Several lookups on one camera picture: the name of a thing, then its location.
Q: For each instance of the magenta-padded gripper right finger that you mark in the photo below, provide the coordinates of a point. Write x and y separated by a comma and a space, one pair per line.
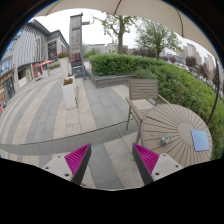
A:
153, 166

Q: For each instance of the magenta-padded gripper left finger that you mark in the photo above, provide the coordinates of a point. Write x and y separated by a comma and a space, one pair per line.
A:
72, 165

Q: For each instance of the small patterned computer mouse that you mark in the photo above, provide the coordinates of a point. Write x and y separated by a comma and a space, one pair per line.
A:
166, 138

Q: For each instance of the blue square mouse pad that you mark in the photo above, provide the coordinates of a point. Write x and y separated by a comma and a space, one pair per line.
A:
200, 140

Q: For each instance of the round slatted wooden table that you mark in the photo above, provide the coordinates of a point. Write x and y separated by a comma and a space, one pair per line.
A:
178, 122

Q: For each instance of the slatted wooden chair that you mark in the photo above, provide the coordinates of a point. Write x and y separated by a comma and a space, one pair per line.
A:
143, 95

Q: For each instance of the near white planter box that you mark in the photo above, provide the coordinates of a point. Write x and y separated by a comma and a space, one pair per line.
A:
69, 93

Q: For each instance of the white planter box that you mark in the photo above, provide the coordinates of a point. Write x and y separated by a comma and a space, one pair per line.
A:
69, 93
63, 58

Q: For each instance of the trimmed green hedge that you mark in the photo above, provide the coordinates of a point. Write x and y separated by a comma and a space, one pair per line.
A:
176, 85

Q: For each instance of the far white planter box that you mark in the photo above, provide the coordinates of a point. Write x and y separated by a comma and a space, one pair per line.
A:
63, 58

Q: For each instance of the grey commercial building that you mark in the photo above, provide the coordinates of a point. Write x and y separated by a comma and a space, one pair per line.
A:
21, 62

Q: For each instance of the right tree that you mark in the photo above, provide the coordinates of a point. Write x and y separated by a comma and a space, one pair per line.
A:
150, 34

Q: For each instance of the tree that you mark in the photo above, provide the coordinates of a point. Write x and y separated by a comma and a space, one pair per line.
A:
150, 34
116, 26

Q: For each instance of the tall signage pillar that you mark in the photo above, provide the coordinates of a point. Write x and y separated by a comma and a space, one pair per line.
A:
75, 42

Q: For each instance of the left tree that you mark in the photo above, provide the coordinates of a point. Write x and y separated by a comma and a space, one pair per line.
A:
116, 26

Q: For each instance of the beige patio umbrella canopy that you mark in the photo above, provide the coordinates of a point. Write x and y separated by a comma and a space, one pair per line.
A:
156, 10

